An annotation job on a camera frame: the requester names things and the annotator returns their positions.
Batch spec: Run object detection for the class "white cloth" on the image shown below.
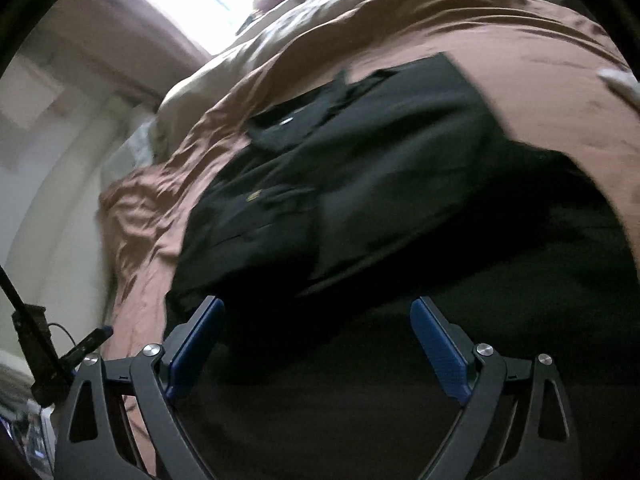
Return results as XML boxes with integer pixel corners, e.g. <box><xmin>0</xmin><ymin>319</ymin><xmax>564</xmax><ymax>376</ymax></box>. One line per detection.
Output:
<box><xmin>597</xmin><ymin>67</ymin><xmax>638</xmax><ymax>98</ymax></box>

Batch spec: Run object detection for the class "beige duvet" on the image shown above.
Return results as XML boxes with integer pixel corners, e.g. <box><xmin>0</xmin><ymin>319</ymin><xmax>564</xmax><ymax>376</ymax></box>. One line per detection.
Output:
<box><xmin>150</xmin><ymin>0</ymin><xmax>501</xmax><ymax>161</ymax></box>

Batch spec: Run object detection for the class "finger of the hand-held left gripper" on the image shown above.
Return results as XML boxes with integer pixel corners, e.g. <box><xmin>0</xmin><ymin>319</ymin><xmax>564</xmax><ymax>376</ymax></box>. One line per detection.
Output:
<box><xmin>60</xmin><ymin>326</ymin><xmax>113</xmax><ymax>367</ymax></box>

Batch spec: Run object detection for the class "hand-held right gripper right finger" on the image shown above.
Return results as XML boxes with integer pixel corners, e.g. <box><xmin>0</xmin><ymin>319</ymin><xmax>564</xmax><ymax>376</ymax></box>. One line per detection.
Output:
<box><xmin>409</xmin><ymin>296</ymin><xmax>583</xmax><ymax>480</ymax></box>

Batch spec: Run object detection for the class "black shirt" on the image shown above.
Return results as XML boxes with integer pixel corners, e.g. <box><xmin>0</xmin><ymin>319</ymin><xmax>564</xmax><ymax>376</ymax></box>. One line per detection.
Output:
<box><xmin>165</xmin><ymin>52</ymin><xmax>640</xmax><ymax>480</ymax></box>

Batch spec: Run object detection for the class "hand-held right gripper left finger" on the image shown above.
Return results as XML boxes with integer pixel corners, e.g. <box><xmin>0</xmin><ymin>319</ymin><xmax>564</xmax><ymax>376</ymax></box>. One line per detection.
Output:
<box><xmin>54</xmin><ymin>296</ymin><xmax>226</xmax><ymax>480</ymax></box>

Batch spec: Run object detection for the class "brown blanket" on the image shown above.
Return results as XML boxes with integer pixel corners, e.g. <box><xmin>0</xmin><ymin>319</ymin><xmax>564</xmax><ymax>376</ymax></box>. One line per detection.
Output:
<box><xmin>97</xmin><ymin>0</ymin><xmax>640</xmax><ymax>480</ymax></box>

